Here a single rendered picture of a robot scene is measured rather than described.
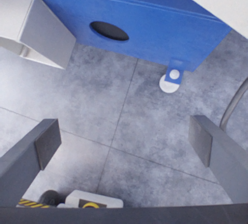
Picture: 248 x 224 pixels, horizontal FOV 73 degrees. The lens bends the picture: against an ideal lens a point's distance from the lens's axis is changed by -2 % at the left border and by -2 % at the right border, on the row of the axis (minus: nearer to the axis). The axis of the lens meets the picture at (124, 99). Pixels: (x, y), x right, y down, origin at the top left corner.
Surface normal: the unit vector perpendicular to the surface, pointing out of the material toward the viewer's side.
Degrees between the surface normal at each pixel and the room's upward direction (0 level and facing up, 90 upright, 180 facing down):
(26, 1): 0
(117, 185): 0
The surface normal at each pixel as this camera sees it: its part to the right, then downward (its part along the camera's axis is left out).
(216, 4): -0.67, 0.74
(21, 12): -0.14, -0.11
